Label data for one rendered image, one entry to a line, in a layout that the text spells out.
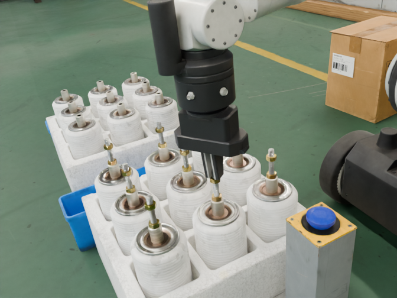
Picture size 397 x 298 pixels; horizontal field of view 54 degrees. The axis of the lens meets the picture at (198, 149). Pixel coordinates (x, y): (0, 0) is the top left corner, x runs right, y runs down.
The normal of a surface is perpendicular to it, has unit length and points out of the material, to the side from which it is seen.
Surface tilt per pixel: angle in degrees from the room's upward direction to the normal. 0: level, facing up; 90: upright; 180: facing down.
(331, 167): 67
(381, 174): 46
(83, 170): 90
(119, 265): 0
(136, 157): 90
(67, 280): 0
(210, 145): 90
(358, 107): 89
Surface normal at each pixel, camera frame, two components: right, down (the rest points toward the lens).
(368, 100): -0.86, 0.33
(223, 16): 0.53, 0.37
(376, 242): -0.11, -0.86
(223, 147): -0.46, 0.49
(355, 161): -0.71, -0.40
